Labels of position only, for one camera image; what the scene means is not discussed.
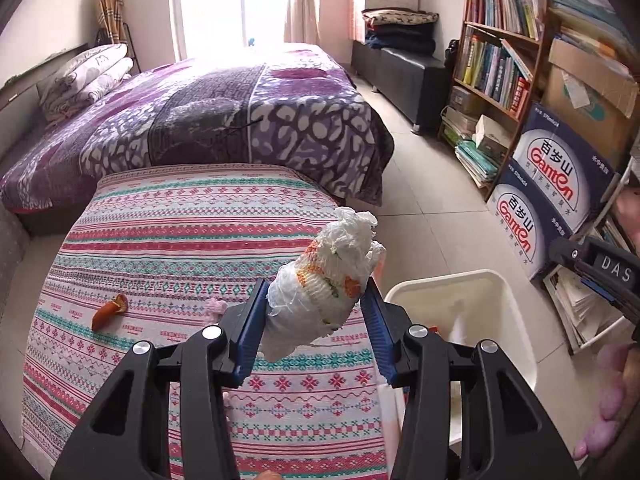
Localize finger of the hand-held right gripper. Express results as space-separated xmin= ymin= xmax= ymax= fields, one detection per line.
xmin=548 ymin=236 xmax=595 ymax=275
xmin=582 ymin=270 xmax=627 ymax=312

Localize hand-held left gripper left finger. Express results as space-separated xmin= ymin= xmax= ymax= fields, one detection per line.
xmin=52 ymin=279 xmax=269 ymax=480

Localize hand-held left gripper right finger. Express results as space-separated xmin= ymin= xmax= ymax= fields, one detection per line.
xmin=361 ymin=281 xmax=582 ymax=480

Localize white tissue wad orange print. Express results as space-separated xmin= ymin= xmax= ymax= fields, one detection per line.
xmin=262 ymin=206 xmax=387 ymax=364

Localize white plastic bin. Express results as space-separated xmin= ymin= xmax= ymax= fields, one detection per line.
xmin=380 ymin=269 xmax=540 ymax=462

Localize person's right hand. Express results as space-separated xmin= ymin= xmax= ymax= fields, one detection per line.
xmin=616 ymin=191 xmax=640 ymax=247

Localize stack of white papers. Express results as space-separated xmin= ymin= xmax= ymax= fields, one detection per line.
xmin=544 ymin=264 xmax=625 ymax=354

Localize blue white water carton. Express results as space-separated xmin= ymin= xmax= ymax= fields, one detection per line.
xmin=486 ymin=167 xmax=587 ymax=282
xmin=509 ymin=102 xmax=622 ymax=235

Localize pink fuzzy clothing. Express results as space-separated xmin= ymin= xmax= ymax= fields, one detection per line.
xmin=572 ymin=342 xmax=640 ymax=462

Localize patterned striped tablecloth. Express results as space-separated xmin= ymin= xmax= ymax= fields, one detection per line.
xmin=20 ymin=162 xmax=407 ymax=480

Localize pile of thin books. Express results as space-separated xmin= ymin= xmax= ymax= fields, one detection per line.
xmin=440 ymin=85 xmax=517 ymax=197

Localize brown cardboard box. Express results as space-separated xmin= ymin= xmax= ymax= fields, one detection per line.
xmin=542 ymin=37 xmax=640 ymax=159

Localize rows of colourful books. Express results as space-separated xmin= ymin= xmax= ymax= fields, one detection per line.
xmin=445 ymin=0 xmax=546 ymax=117

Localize black bag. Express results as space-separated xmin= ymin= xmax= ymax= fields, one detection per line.
xmin=443 ymin=38 xmax=462 ymax=82

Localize purple patterned bed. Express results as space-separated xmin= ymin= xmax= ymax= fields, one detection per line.
xmin=0 ymin=42 xmax=396 ymax=212

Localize wooden bookshelf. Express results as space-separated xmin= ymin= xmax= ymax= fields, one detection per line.
xmin=437 ymin=0 xmax=557 ymax=204

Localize black bench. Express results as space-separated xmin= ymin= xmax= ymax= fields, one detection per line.
xmin=351 ymin=40 xmax=449 ymax=134

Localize stack of paper folders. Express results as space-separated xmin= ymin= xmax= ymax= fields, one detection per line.
xmin=550 ymin=0 xmax=637 ymax=67

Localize stack of folded blankets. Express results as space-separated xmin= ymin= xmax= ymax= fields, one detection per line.
xmin=361 ymin=8 xmax=440 ymax=57

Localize folded white patterned quilt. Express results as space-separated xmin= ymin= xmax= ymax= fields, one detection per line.
xmin=36 ymin=43 xmax=135 ymax=122

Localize pale curtain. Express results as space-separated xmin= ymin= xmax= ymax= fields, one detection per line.
xmin=284 ymin=0 xmax=321 ymax=47

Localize plaid scarf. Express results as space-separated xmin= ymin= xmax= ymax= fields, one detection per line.
xmin=96 ymin=0 xmax=126 ymax=47

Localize white wire rack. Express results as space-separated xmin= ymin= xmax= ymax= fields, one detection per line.
xmin=542 ymin=150 xmax=640 ymax=357

